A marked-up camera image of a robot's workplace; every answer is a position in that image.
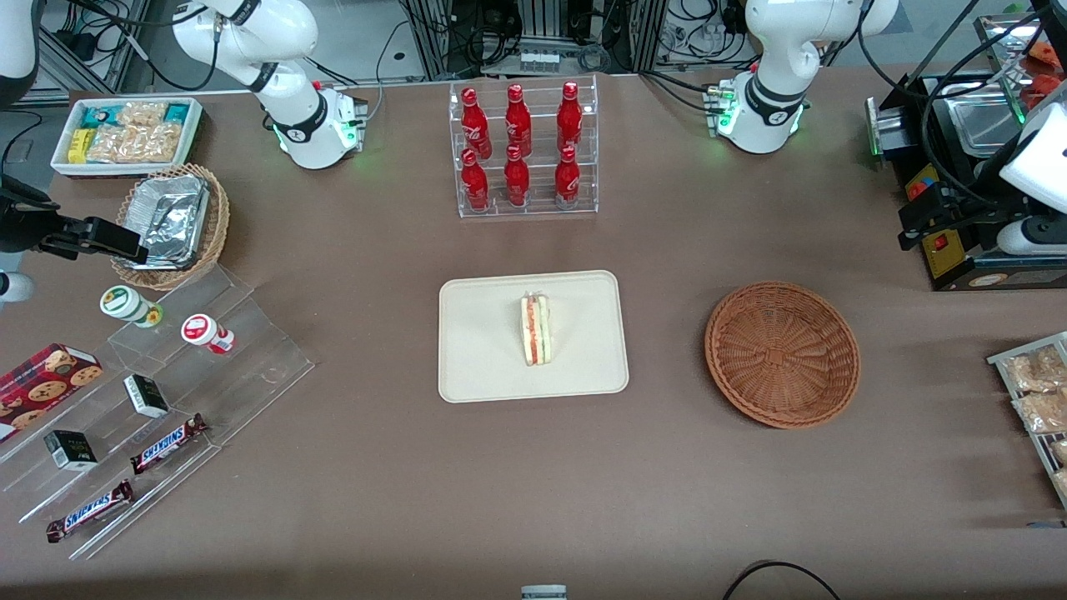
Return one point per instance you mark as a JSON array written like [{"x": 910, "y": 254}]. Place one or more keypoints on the green capped yogurt bottle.
[{"x": 125, "y": 304}]

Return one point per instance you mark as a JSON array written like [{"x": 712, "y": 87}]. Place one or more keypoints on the clear bag of rice snacks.
[
  {"x": 1062, "y": 485},
  {"x": 1044, "y": 412},
  {"x": 1038, "y": 371},
  {"x": 1060, "y": 452}
]

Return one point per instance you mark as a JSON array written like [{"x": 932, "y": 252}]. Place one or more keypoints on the clear acrylic step display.
[{"x": 242, "y": 367}]

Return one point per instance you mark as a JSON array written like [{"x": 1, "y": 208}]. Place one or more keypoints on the red skewered food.
[{"x": 1046, "y": 92}]

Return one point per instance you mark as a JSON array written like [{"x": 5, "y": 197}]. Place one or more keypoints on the white snack bin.
[{"x": 62, "y": 162}]

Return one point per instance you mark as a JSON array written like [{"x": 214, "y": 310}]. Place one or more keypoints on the Snickers bar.
[
  {"x": 167, "y": 443},
  {"x": 89, "y": 511}
]

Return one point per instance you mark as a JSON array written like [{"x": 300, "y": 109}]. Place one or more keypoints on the red cola bottle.
[
  {"x": 475, "y": 121},
  {"x": 567, "y": 179},
  {"x": 475, "y": 183},
  {"x": 569, "y": 112},
  {"x": 518, "y": 117},
  {"x": 517, "y": 179}
]

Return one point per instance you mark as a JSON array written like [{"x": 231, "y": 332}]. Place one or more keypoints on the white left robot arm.
[{"x": 779, "y": 50}]

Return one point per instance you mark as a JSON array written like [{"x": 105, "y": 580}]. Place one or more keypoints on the teal snack packet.
[{"x": 96, "y": 117}]

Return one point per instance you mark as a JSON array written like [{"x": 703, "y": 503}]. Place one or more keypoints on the yellow snack packet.
[{"x": 79, "y": 146}]

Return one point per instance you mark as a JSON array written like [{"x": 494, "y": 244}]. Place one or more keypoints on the small wicker basket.
[{"x": 212, "y": 225}]

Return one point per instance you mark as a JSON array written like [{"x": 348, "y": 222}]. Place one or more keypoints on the small clear bag of crackers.
[{"x": 142, "y": 112}]

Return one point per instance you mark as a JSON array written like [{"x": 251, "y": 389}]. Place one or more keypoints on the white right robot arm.
[{"x": 292, "y": 125}]

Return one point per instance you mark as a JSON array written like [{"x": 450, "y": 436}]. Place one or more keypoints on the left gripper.
[{"x": 965, "y": 206}]

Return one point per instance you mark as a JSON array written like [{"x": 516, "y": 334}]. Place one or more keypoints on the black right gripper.
[{"x": 23, "y": 227}]

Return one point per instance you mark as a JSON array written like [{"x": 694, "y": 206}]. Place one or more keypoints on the clear acrylic bottle rack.
[{"x": 542, "y": 133}]

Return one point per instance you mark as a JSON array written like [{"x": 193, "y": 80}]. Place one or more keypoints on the white power strip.
[{"x": 539, "y": 61}]

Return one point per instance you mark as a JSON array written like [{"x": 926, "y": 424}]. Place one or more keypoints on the grey device at table edge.
[{"x": 543, "y": 593}]

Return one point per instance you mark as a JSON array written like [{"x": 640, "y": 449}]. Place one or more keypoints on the triangle sandwich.
[{"x": 536, "y": 329}]

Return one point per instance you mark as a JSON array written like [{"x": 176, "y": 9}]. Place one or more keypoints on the beige plastic tray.
[{"x": 483, "y": 350}]

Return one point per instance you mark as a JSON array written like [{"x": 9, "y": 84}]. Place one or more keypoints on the black food warmer cabinet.
[{"x": 959, "y": 271}]

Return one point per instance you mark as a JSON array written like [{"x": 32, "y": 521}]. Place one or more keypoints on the red cookie box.
[{"x": 42, "y": 387}]

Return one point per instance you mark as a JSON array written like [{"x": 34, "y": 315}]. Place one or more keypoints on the large clear bag of crackers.
[{"x": 133, "y": 143}]

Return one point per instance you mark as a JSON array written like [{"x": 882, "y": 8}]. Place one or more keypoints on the small black carton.
[
  {"x": 146, "y": 396},
  {"x": 71, "y": 450}
]

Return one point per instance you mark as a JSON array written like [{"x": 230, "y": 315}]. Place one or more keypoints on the round brown wicker basket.
[{"x": 783, "y": 354}]

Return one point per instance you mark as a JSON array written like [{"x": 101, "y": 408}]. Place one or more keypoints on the stack of foil trays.
[{"x": 171, "y": 217}]

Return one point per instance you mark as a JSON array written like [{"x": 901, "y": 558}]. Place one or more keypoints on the steel warmer pan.
[{"x": 984, "y": 125}]

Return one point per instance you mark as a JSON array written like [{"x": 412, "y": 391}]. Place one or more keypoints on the red capped yogurt bottle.
[{"x": 204, "y": 332}]

